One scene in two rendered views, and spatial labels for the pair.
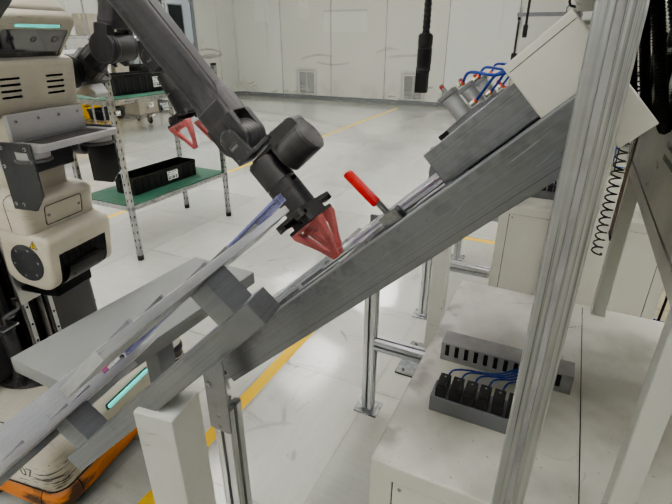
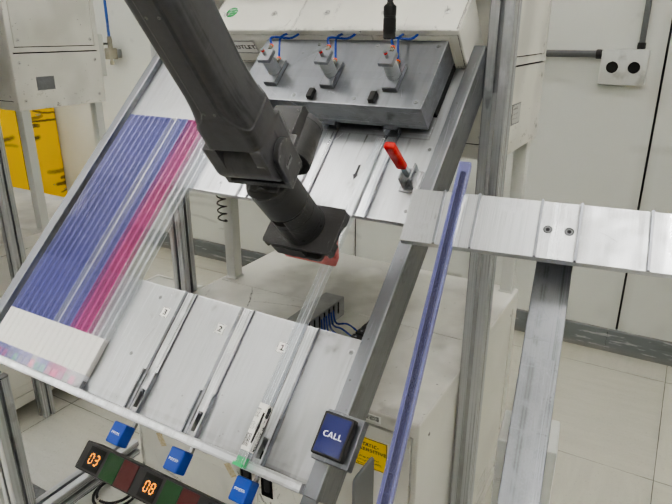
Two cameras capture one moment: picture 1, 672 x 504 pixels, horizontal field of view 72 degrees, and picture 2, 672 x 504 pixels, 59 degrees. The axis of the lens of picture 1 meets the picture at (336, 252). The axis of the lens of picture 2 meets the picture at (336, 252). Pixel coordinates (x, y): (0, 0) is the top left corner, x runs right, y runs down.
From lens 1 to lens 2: 1.01 m
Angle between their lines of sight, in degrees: 78
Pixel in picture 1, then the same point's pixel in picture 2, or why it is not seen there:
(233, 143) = (289, 156)
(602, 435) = not seen: hidden behind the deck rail
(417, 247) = (445, 184)
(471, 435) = (389, 366)
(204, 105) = (255, 107)
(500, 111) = (444, 63)
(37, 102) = not seen: outside the picture
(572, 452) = (405, 328)
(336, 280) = (412, 254)
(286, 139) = (307, 135)
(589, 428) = not seen: hidden behind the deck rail
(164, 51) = (207, 19)
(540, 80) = (467, 38)
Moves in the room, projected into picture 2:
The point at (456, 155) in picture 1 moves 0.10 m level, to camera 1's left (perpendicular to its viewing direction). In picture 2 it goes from (432, 103) to (437, 111)
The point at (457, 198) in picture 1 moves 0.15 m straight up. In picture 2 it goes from (459, 131) to (466, 25)
